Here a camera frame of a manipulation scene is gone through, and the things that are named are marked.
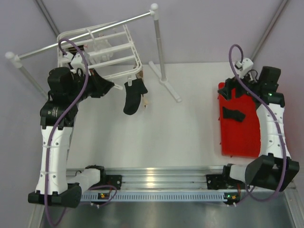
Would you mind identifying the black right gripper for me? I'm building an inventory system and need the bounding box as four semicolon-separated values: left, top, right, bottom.
218;68;260;101

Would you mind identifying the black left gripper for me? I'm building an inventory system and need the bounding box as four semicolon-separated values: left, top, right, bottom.
67;67;114;104

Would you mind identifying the black sock pile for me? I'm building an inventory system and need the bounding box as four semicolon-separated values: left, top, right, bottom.
123;78;148;115

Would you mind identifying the white plastic clip hanger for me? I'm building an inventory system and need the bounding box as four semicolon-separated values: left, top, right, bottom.
57;23;143;86

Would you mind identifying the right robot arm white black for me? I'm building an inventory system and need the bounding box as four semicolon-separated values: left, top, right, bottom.
218;66;299;191

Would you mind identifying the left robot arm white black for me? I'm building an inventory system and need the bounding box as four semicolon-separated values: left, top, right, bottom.
28;67;107;208

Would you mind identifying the white red hanging sock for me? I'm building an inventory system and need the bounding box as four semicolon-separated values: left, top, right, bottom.
86;35;113;64

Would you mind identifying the black striped hanging sock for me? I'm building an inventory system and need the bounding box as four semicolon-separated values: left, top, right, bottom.
67;45;84;55

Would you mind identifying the red plastic tray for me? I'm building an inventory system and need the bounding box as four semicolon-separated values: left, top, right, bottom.
218;95;261;159

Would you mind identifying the metal drying rack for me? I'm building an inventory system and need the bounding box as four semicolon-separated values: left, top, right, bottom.
5;3;182;103

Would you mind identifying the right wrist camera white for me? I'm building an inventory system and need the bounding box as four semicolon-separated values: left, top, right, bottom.
235;58;254;78

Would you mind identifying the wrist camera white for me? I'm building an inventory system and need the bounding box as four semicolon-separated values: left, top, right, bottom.
63;52;89;71
235;58;254;78

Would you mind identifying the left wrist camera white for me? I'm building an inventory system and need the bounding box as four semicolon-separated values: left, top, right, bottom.
63;52;89;71

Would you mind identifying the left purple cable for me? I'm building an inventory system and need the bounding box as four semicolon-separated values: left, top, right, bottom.
44;39;118;228

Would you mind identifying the purple cable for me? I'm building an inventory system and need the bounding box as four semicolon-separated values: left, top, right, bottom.
44;39;118;228
228;44;292;207

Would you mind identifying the aluminium mounting rail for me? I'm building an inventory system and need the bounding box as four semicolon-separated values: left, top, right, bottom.
81;166;246;205

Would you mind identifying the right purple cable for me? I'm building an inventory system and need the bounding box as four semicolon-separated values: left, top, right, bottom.
228;44;292;207

